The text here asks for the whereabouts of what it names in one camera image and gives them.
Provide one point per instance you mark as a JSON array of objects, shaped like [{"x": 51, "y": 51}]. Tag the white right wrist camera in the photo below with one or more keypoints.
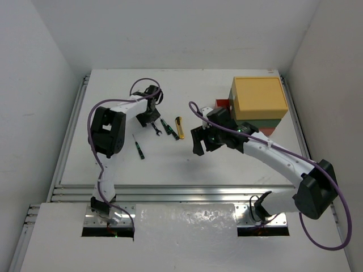
[{"x": 205, "y": 111}]

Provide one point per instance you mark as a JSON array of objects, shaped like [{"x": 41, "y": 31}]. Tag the yellow utility knife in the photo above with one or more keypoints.
[{"x": 178, "y": 122}]

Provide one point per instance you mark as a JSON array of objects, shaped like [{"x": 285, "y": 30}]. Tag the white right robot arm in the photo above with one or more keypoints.
[{"x": 312, "y": 193}]

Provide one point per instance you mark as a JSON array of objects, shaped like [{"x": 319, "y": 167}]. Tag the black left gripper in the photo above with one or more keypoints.
[{"x": 150, "y": 115}]

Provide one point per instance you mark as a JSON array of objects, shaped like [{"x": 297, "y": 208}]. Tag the aluminium frame rail front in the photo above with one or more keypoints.
[{"x": 168, "y": 193}]

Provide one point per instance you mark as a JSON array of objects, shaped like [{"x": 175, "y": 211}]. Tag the silver wrench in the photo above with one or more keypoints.
[{"x": 157, "y": 131}]

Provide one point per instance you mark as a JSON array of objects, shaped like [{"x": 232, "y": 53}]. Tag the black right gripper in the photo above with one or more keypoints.
[{"x": 198, "y": 134}]

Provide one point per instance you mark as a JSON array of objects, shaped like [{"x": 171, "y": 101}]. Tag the green middle drawer box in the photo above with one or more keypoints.
[{"x": 259, "y": 123}]

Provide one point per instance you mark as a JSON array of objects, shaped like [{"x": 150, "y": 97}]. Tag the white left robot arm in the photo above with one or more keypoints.
[{"x": 106, "y": 126}]

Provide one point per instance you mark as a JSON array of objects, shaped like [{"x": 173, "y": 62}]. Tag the red bottom drawer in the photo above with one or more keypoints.
[{"x": 224, "y": 103}]

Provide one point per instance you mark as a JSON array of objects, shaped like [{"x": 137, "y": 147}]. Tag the yellow top drawer box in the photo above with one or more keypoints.
[{"x": 259, "y": 98}]

